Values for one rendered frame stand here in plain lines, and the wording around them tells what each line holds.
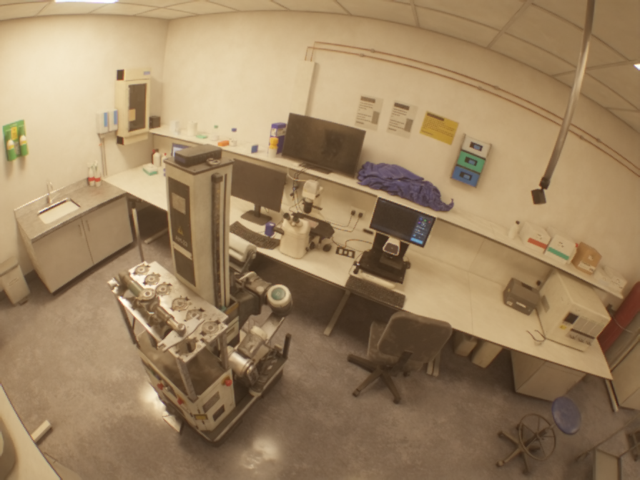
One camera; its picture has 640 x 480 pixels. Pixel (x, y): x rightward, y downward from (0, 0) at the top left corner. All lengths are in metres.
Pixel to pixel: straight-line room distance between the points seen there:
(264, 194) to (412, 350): 1.67
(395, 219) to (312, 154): 0.96
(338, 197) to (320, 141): 0.57
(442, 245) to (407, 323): 1.20
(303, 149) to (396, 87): 0.99
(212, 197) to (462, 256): 2.29
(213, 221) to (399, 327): 1.18
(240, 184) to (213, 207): 1.54
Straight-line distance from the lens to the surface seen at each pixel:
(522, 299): 2.73
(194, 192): 0.97
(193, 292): 1.25
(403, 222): 2.09
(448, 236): 2.69
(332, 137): 2.48
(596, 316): 2.80
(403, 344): 1.84
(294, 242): 2.11
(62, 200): 3.55
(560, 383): 3.27
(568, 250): 2.85
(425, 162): 2.62
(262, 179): 2.42
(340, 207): 2.74
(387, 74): 2.62
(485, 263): 2.85
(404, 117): 2.59
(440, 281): 2.51
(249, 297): 1.51
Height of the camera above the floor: 2.03
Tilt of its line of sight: 31 degrees down
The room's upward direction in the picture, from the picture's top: 12 degrees clockwise
